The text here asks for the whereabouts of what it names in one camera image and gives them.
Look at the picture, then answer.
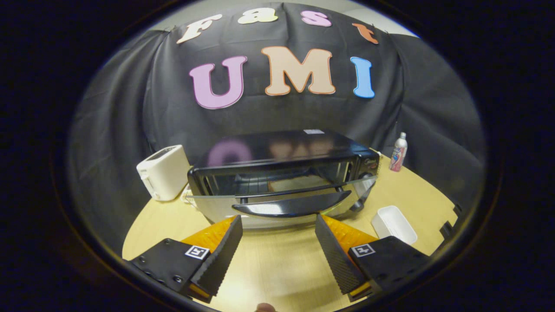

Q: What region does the black backdrop cloth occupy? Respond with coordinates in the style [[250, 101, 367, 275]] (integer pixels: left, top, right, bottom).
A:
[[69, 2, 485, 256]]

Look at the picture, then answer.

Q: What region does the pink label spray bottle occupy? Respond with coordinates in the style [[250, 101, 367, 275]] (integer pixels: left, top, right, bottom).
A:
[[389, 132, 408, 172]]

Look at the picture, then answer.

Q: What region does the black toaster oven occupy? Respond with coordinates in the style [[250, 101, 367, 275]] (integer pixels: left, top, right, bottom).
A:
[[186, 129, 381, 229]]

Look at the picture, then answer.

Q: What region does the white plastic tray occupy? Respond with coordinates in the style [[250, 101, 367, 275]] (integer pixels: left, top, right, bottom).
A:
[[372, 205, 418, 245]]

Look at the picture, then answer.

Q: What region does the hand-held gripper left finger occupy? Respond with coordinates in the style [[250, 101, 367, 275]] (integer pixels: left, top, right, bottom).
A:
[[129, 215, 243, 304]]

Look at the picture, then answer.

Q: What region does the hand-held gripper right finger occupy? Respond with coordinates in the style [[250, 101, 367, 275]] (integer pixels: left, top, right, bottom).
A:
[[315, 214, 432, 302]]

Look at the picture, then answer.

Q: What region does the white bread toaster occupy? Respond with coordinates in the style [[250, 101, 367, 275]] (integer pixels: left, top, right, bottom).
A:
[[137, 145, 191, 201]]

